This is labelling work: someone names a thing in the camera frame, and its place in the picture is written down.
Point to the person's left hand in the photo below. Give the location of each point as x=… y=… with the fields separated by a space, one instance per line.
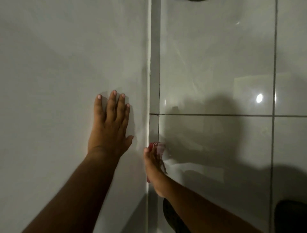
x=108 y=134

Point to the person's right hand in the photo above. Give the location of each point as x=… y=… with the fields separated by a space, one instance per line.
x=154 y=172

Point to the person's left middle finger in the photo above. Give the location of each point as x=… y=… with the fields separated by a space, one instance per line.
x=120 y=108

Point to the white door panel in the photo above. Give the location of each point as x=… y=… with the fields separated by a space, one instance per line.
x=60 y=60

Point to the person's left little finger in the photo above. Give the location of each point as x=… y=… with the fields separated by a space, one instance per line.
x=97 y=108

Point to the black shoe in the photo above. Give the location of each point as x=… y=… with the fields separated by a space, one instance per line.
x=291 y=217

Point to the red and white cleaning cloth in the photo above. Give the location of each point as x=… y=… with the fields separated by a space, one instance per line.
x=158 y=150

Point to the person's left forearm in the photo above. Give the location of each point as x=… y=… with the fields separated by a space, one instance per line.
x=79 y=194

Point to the person's left thumb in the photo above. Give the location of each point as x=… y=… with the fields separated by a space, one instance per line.
x=127 y=142

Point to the person's right thumb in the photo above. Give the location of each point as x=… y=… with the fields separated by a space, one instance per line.
x=148 y=159

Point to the person's right forearm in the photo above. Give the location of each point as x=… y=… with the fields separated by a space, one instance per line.
x=203 y=211

